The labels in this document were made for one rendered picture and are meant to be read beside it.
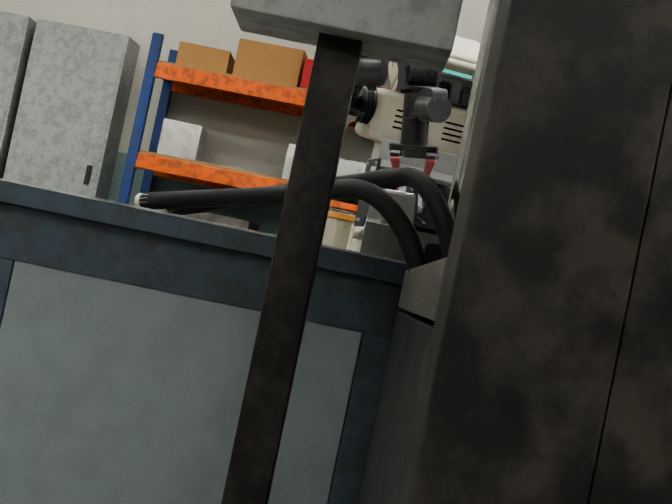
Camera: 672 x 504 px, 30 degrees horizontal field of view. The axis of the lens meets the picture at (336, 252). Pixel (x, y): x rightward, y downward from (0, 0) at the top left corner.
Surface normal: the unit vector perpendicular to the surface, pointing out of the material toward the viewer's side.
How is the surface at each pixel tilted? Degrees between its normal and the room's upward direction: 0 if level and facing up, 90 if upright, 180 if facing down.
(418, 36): 90
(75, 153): 90
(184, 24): 90
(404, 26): 90
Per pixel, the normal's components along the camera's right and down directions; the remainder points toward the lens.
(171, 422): -0.01, -0.03
